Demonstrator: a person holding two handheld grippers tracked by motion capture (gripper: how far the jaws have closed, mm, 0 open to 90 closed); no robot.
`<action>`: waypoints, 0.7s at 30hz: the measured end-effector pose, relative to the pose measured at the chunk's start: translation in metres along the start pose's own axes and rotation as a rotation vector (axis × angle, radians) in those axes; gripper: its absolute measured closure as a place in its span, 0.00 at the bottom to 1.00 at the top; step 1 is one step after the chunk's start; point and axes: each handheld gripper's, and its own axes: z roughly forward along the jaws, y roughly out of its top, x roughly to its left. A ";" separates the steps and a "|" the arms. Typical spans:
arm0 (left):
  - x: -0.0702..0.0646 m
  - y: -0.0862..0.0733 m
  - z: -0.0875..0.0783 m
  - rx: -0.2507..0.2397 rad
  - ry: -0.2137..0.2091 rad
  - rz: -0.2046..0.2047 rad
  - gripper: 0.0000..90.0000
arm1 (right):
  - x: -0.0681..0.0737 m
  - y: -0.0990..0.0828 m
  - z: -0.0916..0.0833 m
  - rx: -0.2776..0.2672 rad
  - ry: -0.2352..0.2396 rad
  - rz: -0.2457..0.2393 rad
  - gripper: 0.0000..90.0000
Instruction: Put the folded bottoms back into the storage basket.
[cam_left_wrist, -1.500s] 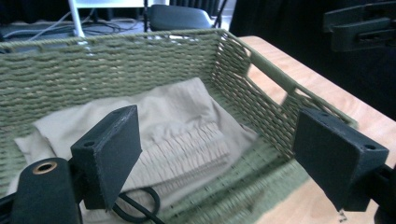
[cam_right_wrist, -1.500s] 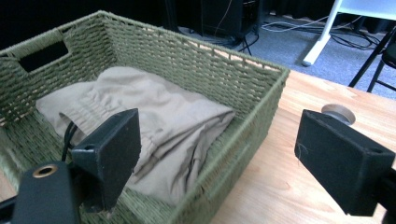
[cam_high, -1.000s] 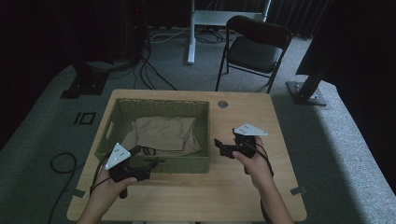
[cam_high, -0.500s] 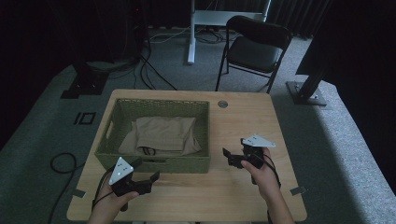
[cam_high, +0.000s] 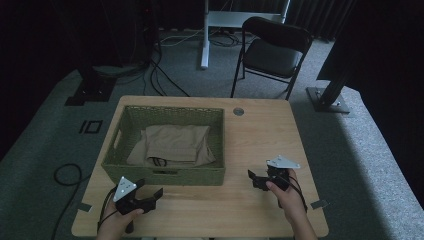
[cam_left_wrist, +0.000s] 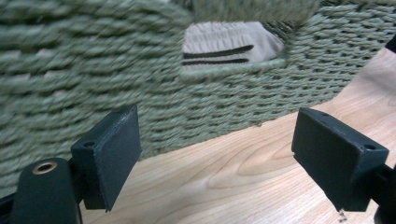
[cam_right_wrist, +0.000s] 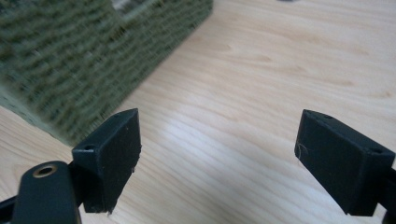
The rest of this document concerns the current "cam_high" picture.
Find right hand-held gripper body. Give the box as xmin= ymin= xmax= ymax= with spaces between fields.
xmin=265 ymin=154 xmax=302 ymax=192

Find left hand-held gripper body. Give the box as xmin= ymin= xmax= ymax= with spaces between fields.
xmin=113 ymin=176 xmax=156 ymax=216

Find khaki pants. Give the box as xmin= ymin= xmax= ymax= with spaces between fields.
xmin=126 ymin=124 xmax=217 ymax=168

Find green woven basket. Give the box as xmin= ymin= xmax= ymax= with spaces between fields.
xmin=101 ymin=105 xmax=227 ymax=187

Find person's right hand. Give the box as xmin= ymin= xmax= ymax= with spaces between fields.
xmin=265 ymin=168 xmax=308 ymax=228

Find person's left hand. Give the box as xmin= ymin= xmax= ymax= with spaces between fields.
xmin=96 ymin=201 xmax=145 ymax=240

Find black metal stand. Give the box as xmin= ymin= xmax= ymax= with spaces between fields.
xmin=305 ymin=66 xmax=351 ymax=115
xmin=64 ymin=64 xmax=118 ymax=107

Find black folding chair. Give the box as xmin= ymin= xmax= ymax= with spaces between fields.
xmin=230 ymin=15 xmax=314 ymax=101

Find dark equipment cabinet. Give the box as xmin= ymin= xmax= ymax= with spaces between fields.
xmin=109 ymin=0 xmax=159 ymax=66

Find dark curtain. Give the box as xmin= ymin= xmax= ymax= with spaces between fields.
xmin=286 ymin=0 xmax=358 ymax=43

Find right hand-held gripper cable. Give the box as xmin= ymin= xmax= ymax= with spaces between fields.
xmin=283 ymin=173 xmax=308 ymax=214

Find hand-held gripper cable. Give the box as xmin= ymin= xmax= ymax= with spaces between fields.
xmin=283 ymin=173 xmax=308 ymax=214
xmin=97 ymin=188 xmax=118 ymax=233

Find left hand-held gripper cable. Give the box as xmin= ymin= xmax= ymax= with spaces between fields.
xmin=97 ymin=188 xmax=118 ymax=233

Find black looped floor cable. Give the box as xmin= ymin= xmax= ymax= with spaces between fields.
xmin=49 ymin=163 xmax=92 ymax=240

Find black floor cables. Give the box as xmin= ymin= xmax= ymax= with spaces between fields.
xmin=143 ymin=31 xmax=258 ymax=98

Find white floor cable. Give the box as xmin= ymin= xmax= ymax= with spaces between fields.
xmin=159 ymin=28 xmax=206 ymax=48

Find white desk frame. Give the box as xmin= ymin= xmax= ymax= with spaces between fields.
xmin=199 ymin=0 xmax=291 ymax=70

